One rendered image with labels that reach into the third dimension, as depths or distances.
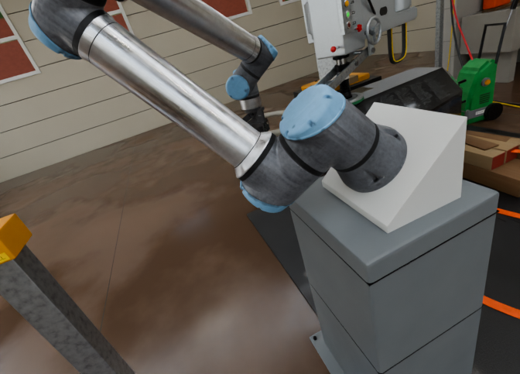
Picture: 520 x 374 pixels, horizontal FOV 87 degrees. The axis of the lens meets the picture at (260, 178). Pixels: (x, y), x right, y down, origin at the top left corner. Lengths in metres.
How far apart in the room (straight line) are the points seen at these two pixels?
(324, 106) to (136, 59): 0.41
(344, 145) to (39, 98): 7.58
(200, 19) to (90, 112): 6.98
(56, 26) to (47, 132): 7.29
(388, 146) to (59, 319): 1.03
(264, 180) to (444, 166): 0.41
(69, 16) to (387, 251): 0.82
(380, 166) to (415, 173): 0.08
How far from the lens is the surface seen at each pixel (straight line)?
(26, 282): 1.01
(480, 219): 0.87
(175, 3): 0.81
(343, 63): 1.88
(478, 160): 2.43
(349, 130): 0.64
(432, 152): 0.73
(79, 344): 1.15
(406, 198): 0.70
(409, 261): 0.73
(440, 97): 2.25
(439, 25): 4.54
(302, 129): 0.60
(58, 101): 7.84
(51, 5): 0.76
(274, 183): 0.67
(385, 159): 0.71
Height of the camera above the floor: 1.32
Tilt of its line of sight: 26 degrees down
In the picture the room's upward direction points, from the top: 17 degrees counter-clockwise
